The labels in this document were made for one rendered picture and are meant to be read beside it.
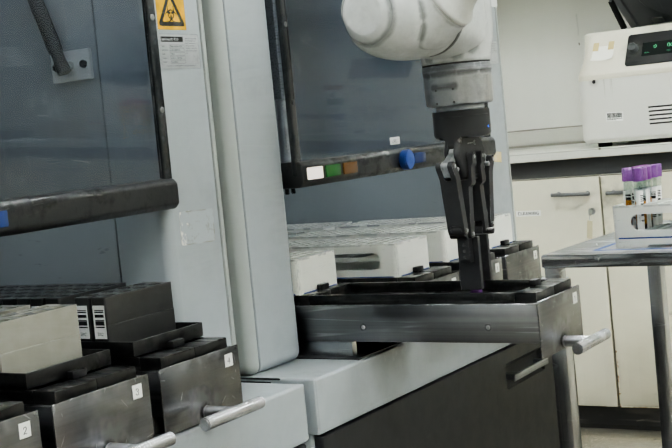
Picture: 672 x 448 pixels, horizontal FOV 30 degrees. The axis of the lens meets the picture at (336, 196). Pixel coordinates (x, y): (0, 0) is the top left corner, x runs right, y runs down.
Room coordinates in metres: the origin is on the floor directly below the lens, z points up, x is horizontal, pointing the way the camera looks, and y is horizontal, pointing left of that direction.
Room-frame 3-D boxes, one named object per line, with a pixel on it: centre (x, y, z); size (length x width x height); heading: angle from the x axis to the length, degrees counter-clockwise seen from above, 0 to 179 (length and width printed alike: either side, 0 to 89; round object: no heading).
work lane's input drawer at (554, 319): (1.71, 0.01, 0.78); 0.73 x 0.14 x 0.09; 58
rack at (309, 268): (1.81, 0.16, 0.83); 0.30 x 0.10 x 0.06; 58
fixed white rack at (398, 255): (1.90, 0.02, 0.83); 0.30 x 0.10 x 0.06; 58
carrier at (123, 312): (1.38, 0.23, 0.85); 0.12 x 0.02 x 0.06; 148
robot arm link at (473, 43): (1.63, -0.17, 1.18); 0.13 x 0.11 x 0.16; 149
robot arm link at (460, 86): (1.65, -0.17, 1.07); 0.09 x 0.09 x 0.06
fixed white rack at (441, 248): (2.03, -0.06, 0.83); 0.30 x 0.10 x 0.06; 58
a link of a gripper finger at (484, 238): (1.66, -0.18, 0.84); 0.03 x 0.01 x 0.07; 58
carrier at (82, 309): (1.39, 0.25, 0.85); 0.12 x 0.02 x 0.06; 146
